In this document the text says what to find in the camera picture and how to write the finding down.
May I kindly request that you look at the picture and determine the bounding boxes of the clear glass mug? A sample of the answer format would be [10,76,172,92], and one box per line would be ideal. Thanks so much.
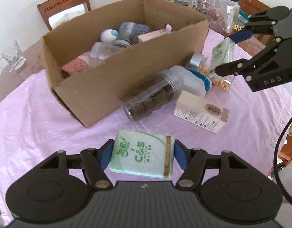
[0,40,26,73]

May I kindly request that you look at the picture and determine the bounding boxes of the plastic jar of brown snacks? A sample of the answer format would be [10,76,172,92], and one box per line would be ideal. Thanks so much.
[122,70,178,121]

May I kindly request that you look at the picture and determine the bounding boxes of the blue grey fuzzy sock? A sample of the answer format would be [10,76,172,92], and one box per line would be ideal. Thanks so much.
[119,22,153,44]

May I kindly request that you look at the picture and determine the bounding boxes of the pink knit sock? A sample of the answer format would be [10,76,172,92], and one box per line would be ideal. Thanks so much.
[61,54,90,79]

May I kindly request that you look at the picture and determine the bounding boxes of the beige carton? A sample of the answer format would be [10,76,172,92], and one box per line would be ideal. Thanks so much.
[174,90,229,133]

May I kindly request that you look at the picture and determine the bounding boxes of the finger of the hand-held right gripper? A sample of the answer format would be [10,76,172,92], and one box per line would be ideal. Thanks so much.
[214,37,283,82]
[224,5,291,44]

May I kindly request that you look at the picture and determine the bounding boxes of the black cable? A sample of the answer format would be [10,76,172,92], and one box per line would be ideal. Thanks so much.
[274,108,292,211]

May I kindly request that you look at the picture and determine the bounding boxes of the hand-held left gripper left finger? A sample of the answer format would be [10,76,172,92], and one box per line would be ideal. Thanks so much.
[40,140,114,190]

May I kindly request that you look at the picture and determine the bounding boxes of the grey knit sock blue stripe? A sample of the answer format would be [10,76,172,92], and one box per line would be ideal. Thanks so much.
[168,65,213,98]

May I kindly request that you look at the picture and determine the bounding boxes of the pink carton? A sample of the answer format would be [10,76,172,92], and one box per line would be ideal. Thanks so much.
[137,28,172,44]

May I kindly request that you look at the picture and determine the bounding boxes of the clear empty plastic jar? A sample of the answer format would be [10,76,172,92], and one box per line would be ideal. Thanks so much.
[90,40,132,67]

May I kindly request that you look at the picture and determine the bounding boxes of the cardboard box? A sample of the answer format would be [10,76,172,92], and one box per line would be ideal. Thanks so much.
[42,0,211,128]

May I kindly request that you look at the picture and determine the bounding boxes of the clear container with red lid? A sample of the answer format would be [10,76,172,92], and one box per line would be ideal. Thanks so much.
[208,0,241,35]

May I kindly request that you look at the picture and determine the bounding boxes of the pink tablecloth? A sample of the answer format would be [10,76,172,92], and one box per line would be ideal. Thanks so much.
[0,27,292,226]

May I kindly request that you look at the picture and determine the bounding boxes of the round metal tin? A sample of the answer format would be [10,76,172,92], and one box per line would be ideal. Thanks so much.
[189,53,206,70]

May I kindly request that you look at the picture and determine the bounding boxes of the white blue round toy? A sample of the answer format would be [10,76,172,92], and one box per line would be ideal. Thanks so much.
[100,28,119,44]

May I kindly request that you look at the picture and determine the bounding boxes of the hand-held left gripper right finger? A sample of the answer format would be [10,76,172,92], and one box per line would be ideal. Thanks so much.
[174,140,248,190]

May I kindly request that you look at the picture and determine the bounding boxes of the teal white packet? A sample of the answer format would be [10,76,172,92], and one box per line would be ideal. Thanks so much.
[236,11,252,30]

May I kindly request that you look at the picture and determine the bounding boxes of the green white tissue pack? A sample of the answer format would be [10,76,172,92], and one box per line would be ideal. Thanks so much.
[109,129,175,179]
[209,39,235,70]

